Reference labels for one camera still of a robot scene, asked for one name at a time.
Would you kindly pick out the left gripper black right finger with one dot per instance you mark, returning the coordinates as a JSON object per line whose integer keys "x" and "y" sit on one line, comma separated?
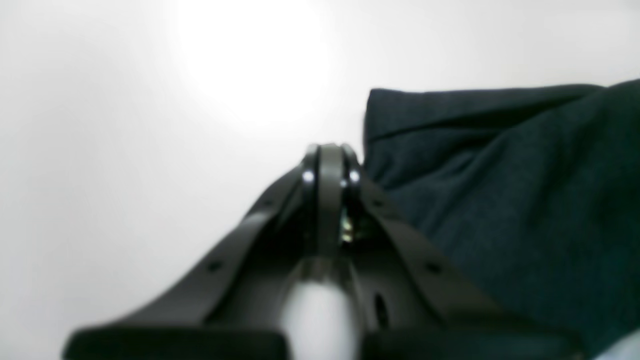
{"x": 414, "y": 304}

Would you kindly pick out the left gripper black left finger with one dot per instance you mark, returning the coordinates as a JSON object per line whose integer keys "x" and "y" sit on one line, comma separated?
{"x": 228, "y": 306}

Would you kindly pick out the black long-sleeve T-shirt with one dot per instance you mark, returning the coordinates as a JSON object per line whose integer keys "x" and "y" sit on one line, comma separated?
{"x": 533, "y": 193}

